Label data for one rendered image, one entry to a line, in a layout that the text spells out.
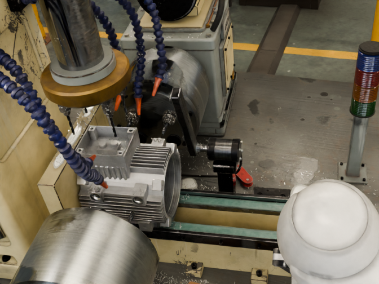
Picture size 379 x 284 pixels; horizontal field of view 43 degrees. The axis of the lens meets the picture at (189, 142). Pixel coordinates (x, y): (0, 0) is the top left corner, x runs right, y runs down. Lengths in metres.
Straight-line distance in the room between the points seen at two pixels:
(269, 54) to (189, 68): 2.21
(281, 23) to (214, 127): 2.41
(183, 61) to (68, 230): 0.61
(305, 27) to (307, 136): 2.38
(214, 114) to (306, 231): 1.09
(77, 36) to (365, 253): 0.64
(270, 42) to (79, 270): 2.98
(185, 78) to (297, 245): 0.86
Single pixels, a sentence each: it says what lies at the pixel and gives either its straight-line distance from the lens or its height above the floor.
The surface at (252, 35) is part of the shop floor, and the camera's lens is 3.83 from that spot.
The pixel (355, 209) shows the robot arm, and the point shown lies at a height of 1.47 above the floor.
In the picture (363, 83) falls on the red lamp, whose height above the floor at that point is 1.13.
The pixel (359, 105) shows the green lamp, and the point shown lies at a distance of 1.28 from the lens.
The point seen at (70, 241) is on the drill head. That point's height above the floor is 1.16.
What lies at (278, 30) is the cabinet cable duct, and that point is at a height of 0.03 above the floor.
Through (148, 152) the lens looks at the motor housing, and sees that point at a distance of 1.10.
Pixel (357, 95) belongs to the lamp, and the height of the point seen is 1.09.
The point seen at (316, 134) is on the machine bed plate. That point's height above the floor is 0.80.
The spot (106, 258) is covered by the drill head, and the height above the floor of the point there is 1.14.
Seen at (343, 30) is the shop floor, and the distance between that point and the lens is 3.89.
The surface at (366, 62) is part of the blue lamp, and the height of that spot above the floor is 1.19.
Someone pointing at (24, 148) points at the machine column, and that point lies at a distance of 1.15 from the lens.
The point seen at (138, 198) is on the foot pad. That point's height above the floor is 1.07.
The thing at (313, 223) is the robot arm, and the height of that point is 1.46.
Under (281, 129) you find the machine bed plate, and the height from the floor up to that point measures 0.80.
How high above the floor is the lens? 1.82
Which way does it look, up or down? 40 degrees down
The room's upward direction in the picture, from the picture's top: 8 degrees counter-clockwise
